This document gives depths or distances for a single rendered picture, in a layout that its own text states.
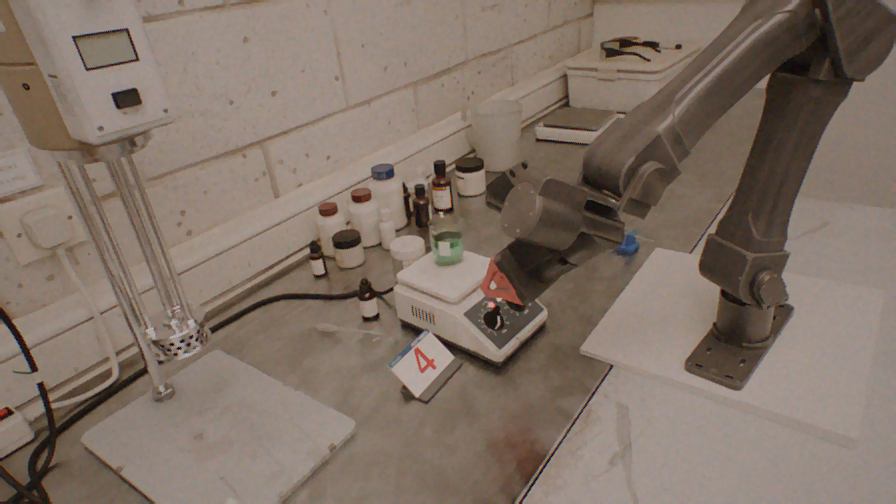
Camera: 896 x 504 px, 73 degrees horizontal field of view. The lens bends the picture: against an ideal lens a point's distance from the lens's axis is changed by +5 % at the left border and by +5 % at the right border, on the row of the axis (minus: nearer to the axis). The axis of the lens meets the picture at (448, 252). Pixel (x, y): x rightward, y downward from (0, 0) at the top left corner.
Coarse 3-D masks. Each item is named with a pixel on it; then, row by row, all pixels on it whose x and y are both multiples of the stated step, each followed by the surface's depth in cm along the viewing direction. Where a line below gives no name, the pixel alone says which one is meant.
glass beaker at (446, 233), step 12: (432, 216) 89; (444, 216) 90; (456, 216) 89; (432, 228) 86; (444, 228) 85; (456, 228) 86; (432, 240) 87; (444, 240) 86; (456, 240) 86; (432, 252) 89; (444, 252) 87; (456, 252) 87; (444, 264) 88; (456, 264) 88
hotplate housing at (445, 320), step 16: (400, 288) 88; (400, 304) 89; (416, 304) 86; (432, 304) 84; (448, 304) 83; (464, 304) 83; (400, 320) 92; (416, 320) 88; (432, 320) 86; (448, 320) 83; (464, 320) 81; (544, 320) 87; (448, 336) 85; (464, 336) 82; (480, 336) 80; (528, 336) 85; (480, 352) 81; (496, 352) 80; (512, 352) 82
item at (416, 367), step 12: (432, 336) 83; (420, 348) 81; (432, 348) 82; (408, 360) 79; (420, 360) 80; (432, 360) 81; (444, 360) 82; (408, 372) 78; (420, 372) 79; (432, 372) 80; (408, 384) 77; (420, 384) 78
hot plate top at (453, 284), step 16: (432, 256) 92; (480, 256) 91; (400, 272) 89; (416, 272) 88; (432, 272) 88; (448, 272) 87; (464, 272) 87; (480, 272) 87; (416, 288) 86; (432, 288) 84; (448, 288) 83; (464, 288) 83
